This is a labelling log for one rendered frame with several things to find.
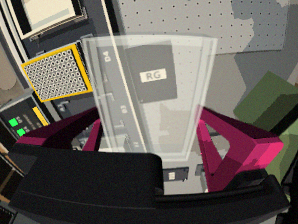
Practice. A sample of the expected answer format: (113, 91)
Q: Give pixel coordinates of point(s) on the beige ready button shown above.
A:
(200, 169)

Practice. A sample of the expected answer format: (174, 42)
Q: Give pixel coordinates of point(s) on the yellow tip rack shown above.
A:
(60, 73)

